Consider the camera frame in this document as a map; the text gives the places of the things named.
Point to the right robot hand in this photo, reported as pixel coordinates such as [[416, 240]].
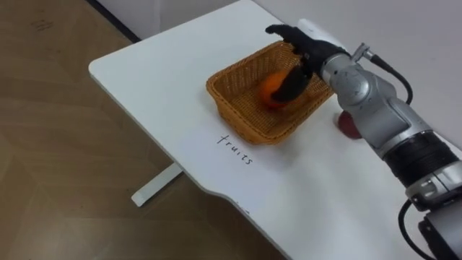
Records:
[[307, 48]]

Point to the orange fruit soft toy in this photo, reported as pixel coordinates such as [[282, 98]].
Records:
[[270, 88]]

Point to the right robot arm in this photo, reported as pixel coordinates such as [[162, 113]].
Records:
[[386, 119]]

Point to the woven wicker basket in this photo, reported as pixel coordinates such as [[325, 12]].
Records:
[[249, 108]]

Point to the red fruit soft toy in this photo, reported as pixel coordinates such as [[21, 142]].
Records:
[[347, 125]]

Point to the white desk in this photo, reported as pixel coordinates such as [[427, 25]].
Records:
[[252, 144]]

